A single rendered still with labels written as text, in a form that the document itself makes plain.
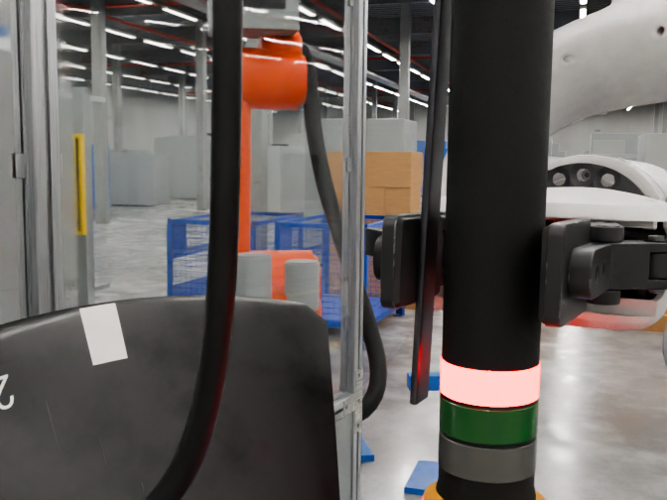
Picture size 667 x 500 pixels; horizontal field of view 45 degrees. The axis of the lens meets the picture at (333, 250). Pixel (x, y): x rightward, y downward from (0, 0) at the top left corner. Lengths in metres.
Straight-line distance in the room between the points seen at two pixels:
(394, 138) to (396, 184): 2.66
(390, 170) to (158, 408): 7.82
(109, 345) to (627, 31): 0.37
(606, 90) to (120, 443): 0.39
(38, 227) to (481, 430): 0.82
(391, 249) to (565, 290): 0.06
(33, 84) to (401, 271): 0.81
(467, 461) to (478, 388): 0.03
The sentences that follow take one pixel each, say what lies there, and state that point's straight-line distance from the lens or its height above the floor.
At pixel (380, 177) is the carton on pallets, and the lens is 8.20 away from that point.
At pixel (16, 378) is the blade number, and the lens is 0.39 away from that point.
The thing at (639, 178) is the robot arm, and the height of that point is 1.51.
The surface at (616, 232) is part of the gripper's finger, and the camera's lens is 0.29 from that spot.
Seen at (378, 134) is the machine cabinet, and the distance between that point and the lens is 10.81.
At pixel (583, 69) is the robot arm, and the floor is 1.58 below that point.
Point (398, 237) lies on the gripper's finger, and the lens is 0.27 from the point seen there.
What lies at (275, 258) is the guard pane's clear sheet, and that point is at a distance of 1.48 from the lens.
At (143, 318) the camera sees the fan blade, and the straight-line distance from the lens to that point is 0.40.
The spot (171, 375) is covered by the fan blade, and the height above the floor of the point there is 1.42.
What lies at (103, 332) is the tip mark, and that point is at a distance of 0.40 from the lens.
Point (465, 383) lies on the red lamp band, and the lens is 0.27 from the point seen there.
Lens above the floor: 1.52
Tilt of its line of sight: 7 degrees down
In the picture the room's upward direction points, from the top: 1 degrees clockwise
